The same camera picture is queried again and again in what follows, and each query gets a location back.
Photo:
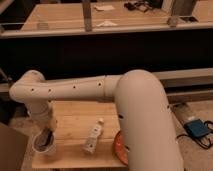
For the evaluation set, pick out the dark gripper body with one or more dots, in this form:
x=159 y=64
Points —
x=45 y=139

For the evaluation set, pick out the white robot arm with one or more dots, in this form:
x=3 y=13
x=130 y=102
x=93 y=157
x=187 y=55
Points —
x=141 y=104

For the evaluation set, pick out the brown cardboard box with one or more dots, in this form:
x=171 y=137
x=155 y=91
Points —
x=12 y=148

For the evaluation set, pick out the white plastic bottle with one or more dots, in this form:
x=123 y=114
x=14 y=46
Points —
x=90 y=144

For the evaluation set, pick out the orange ribbed plate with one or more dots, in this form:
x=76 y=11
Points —
x=119 y=150

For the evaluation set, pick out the crumpled white tissue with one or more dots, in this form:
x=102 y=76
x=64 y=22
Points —
x=106 y=24

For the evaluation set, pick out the white paper sheet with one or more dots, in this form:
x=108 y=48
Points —
x=104 y=8

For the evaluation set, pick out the blue device on floor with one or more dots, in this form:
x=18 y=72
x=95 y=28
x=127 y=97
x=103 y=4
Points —
x=196 y=129

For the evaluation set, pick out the black tool pile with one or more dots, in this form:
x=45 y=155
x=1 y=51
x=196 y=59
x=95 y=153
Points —
x=141 y=5

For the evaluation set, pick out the metal post left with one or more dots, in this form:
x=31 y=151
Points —
x=87 y=15

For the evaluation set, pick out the metal post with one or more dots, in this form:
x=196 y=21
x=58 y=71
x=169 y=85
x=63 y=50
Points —
x=87 y=15
x=181 y=9

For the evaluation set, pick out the metal post right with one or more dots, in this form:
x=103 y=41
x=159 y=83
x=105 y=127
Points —
x=181 y=9

